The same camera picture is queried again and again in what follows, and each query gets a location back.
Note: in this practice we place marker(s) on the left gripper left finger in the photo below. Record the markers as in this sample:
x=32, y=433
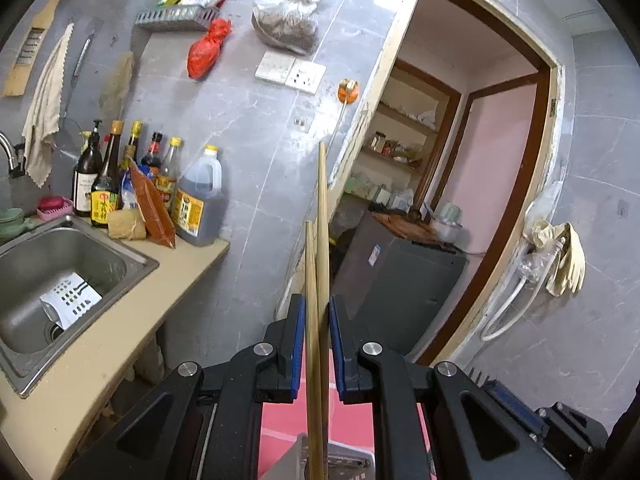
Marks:
x=203, y=422

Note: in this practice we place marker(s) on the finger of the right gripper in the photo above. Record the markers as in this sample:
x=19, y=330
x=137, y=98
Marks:
x=529, y=420

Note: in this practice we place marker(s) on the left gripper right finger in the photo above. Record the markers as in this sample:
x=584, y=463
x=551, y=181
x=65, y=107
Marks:
x=430, y=422

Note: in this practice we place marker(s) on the pink plaid tablecloth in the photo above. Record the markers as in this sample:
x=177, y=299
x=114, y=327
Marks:
x=285, y=427

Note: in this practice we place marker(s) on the white perforated utensil basket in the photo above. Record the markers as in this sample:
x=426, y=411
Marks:
x=344, y=462

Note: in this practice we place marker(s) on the yellow rubber gloves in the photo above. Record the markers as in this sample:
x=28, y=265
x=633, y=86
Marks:
x=567, y=266

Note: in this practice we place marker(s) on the grey washing machine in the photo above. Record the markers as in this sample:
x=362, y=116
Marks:
x=394, y=286

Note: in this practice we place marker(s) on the orange snack pouch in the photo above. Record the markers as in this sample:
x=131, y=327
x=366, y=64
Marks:
x=152, y=208

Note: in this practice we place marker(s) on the steel sink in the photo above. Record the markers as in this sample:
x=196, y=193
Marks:
x=56, y=280

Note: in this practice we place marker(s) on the white pot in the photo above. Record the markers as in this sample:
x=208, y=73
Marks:
x=446, y=223

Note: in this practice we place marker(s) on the large oil jug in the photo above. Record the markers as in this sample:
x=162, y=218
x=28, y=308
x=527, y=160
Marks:
x=198, y=208

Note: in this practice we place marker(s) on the chrome faucet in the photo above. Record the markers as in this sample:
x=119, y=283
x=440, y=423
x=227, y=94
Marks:
x=15, y=153

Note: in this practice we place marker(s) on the hanging white towel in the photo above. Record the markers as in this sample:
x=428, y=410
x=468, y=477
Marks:
x=44, y=113

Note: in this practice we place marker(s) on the red plastic bag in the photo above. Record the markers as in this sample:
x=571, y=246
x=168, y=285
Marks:
x=204, y=53

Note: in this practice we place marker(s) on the wooden grater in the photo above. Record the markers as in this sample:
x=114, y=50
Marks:
x=18, y=76

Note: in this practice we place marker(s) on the bag of dried goods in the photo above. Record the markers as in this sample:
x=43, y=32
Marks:
x=287, y=24

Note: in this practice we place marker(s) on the orange wall hook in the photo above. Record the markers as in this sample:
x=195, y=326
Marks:
x=348, y=91

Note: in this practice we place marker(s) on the white wall socket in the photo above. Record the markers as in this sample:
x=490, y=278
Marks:
x=291, y=72

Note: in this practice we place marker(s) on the grey wall shelf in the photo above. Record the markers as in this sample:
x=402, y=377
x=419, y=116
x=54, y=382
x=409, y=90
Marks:
x=191, y=18

